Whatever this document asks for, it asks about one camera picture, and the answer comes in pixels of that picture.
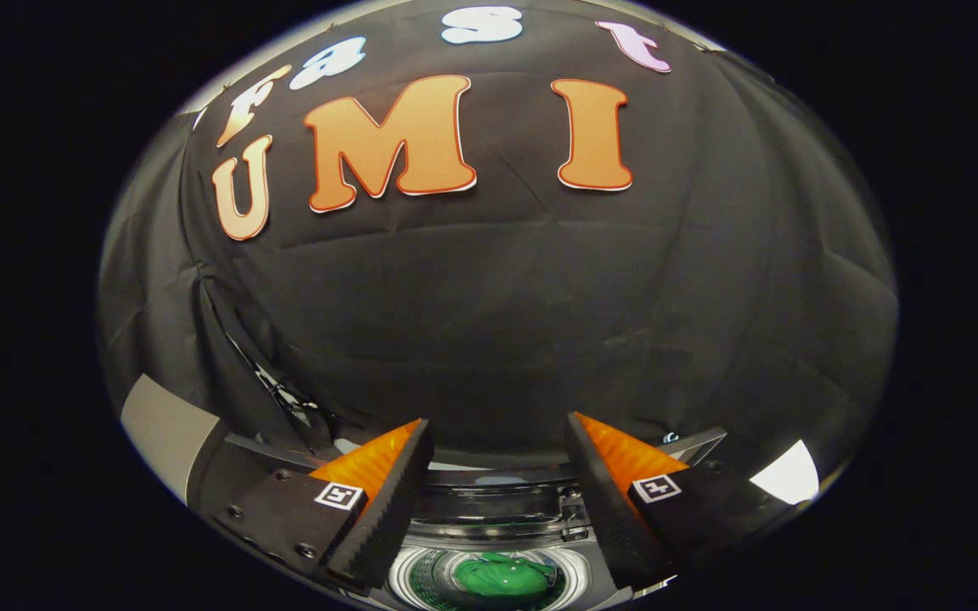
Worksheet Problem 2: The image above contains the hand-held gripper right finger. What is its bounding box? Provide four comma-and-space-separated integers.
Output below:
565, 412, 795, 591

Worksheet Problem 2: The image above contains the white paper sheet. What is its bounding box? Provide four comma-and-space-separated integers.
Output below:
750, 440, 821, 506

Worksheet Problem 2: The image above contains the dark washing machine lid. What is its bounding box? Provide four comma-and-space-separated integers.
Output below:
224, 427, 728, 544

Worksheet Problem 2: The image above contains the green garment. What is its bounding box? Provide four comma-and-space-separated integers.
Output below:
452, 552, 558, 599

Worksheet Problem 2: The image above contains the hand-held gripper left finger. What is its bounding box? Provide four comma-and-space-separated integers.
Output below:
211, 418, 436, 595

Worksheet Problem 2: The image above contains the black backdrop cloth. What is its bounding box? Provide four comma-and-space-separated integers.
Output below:
97, 0, 899, 510

